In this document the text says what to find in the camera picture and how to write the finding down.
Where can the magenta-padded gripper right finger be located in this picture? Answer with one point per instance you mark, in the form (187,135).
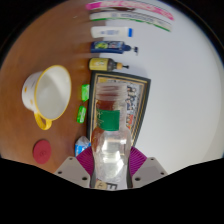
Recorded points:
(146,170)

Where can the flat round red coaster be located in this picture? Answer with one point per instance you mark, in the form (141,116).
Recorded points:
(42,151)

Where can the framed group photo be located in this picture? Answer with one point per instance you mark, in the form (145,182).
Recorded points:
(141,100)

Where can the white bottle with blue cap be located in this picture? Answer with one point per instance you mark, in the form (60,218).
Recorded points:
(108,32)

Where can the tall pink box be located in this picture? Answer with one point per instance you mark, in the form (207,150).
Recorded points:
(130,6)

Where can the amber pump bottle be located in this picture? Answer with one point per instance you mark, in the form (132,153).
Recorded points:
(100,64)

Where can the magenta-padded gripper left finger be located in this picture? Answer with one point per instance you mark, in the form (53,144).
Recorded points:
(73,171)

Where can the clear green-labelled drink bottle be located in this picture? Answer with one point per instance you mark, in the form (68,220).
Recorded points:
(110,140)

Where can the blue tissue pack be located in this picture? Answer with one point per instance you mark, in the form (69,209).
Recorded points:
(81,146)

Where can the dark blue pump bottle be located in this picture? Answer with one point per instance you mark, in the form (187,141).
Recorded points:
(106,46)

